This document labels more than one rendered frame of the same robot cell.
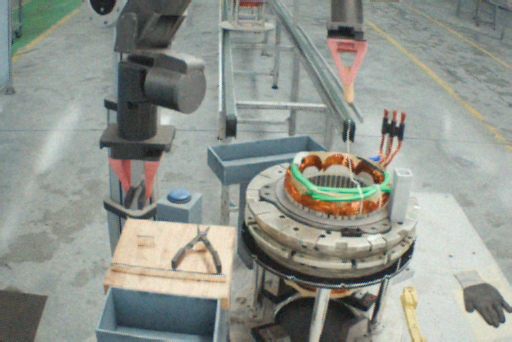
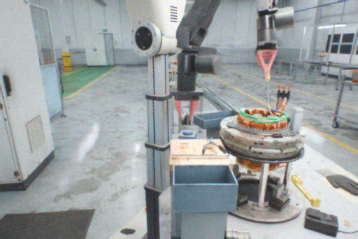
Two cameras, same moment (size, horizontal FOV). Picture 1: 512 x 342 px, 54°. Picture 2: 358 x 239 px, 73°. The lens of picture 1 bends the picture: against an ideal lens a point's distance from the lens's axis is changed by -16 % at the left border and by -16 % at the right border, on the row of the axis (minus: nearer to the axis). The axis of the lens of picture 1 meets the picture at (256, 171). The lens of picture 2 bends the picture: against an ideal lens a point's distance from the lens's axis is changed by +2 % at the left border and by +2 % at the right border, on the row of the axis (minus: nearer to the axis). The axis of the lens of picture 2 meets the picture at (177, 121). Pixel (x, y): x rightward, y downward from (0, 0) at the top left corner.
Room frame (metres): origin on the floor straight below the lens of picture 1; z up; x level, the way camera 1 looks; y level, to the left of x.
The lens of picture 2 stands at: (0.00, 0.20, 1.41)
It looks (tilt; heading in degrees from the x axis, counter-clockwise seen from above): 18 degrees down; 359
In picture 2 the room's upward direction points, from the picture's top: straight up
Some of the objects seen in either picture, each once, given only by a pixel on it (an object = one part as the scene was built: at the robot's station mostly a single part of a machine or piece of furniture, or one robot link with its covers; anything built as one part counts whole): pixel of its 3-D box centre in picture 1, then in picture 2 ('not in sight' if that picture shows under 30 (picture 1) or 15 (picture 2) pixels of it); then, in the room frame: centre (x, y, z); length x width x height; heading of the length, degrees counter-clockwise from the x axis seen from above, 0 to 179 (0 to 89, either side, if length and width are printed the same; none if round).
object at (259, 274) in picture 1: (259, 274); not in sight; (0.93, -0.02, 0.91); 0.02 x 0.02 x 0.21
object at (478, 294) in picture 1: (483, 295); (341, 180); (0.99, -0.58, 0.79); 0.24 x 0.13 x 0.02; 5
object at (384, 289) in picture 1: (385, 287); (288, 169); (0.89, -0.27, 0.91); 0.02 x 0.02 x 0.21
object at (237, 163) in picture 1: (265, 206); (217, 140); (1.17, -0.03, 0.92); 0.25 x 0.11 x 0.28; 114
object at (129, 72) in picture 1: (140, 79); (188, 63); (0.72, 0.16, 1.36); 0.07 x 0.06 x 0.07; 58
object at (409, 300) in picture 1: (413, 315); (303, 187); (0.93, -0.37, 0.80); 0.22 x 0.04 x 0.03; 179
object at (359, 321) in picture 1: (357, 332); (281, 193); (0.82, -0.22, 0.85); 0.06 x 0.04 x 0.05; 132
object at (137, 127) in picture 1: (137, 120); (186, 83); (0.72, 0.17, 1.29); 0.10 x 0.07 x 0.07; 91
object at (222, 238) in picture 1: (172, 260); (197, 153); (0.74, 0.12, 1.05); 0.20 x 0.19 x 0.02; 0
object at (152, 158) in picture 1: (139, 167); (186, 106); (0.72, 0.16, 1.22); 0.07 x 0.07 x 0.09; 1
